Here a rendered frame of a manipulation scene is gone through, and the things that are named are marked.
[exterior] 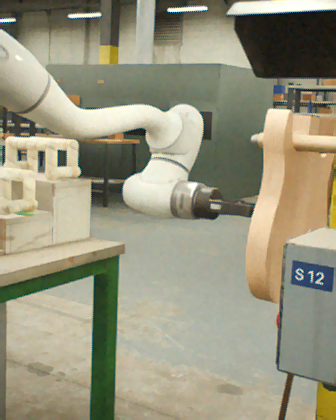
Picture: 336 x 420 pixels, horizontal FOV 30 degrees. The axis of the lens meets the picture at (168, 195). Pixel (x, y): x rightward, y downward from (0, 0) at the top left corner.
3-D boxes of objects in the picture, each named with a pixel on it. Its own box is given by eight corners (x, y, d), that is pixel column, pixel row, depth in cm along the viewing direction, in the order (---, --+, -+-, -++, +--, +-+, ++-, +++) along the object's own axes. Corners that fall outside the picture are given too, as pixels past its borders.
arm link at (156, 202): (163, 210, 146) (181, 159, 150) (109, 201, 154) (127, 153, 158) (183, 227, 154) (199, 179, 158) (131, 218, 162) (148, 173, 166)
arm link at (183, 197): (168, 218, 148) (190, 222, 145) (172, 179, 147) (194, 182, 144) (188, 217, 156) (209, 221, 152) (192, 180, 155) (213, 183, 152)
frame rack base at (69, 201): (91, 238, 183) (92, 179, 181) (52, 246, 171) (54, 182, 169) (26, 225, 199) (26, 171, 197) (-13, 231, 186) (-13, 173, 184)
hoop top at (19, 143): (59, 151, 174) (59, 140, 174) (51, 152, 172) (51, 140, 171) (11, 147, 186) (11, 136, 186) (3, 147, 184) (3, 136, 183)
